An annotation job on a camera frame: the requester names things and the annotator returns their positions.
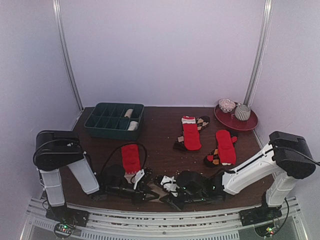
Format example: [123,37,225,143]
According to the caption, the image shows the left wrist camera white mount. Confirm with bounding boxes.
[130,167,153,190]

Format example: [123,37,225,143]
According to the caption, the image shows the beige sock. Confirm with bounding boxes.
[147,180,167,202]
[123,108,134,118]

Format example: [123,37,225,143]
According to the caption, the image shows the right aluminium frame post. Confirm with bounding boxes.
[243,0,273,106]

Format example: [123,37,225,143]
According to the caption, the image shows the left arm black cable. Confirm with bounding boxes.
[99,142,148,176]

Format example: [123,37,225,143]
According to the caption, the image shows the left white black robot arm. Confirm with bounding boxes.
[32,130,160,222]

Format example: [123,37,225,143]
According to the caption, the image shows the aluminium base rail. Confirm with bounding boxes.
[19,196,309,240]

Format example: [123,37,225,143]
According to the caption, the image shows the red sock with white cuff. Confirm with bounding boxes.
[181,116,202,151]

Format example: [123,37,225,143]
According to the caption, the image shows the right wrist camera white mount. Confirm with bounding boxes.
[161,175,180,197]

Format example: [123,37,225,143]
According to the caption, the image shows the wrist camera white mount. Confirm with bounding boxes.
[130,167,153,190]
[161,175,180,197]

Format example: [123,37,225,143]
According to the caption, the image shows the red plate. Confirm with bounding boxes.
[214,105,258,132]

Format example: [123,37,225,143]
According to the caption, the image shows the left aluminium frame post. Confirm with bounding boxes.
[52,0,84,112]

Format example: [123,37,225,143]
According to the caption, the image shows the green divided organizer tray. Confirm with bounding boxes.
[84,102,145,141]

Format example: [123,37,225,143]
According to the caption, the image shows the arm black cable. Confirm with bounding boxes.
[99,142,148,176]
[297,149,320,167]

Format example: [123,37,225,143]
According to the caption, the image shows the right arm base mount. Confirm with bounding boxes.
[239,205,282,238]

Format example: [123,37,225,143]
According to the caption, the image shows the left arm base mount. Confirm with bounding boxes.
[45,205,89,239]

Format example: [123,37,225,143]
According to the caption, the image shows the argyle sock at back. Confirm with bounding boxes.
[173,115,211,151]

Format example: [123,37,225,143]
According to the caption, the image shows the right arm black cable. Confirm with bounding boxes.
[297,149,320,167]

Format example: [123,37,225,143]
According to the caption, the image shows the aluminium frame post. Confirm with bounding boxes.
[243,0,273,106]
[52,0,84,112]

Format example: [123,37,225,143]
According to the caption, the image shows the white dotted bowl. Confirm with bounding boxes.
[218,98,236,113]

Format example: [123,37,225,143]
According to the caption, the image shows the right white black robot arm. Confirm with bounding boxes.
[157,131,319,221]

